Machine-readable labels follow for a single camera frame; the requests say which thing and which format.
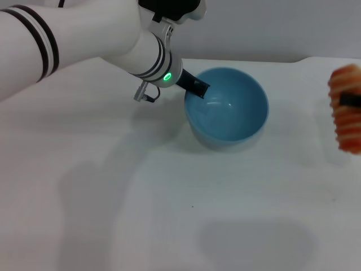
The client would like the black cable with metal plug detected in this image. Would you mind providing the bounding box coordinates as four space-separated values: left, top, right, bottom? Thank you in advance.
133 81 161 103

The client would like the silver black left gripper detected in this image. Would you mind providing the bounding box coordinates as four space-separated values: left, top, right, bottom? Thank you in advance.
157 52 212 99

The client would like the orange ridged bread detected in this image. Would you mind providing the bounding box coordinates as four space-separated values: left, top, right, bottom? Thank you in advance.
327 64 361 155

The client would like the blue bowl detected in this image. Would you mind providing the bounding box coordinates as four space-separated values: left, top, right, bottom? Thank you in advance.
184 67 269 150

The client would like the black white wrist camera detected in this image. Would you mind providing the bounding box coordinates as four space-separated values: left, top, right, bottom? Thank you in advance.
138 0 208 37

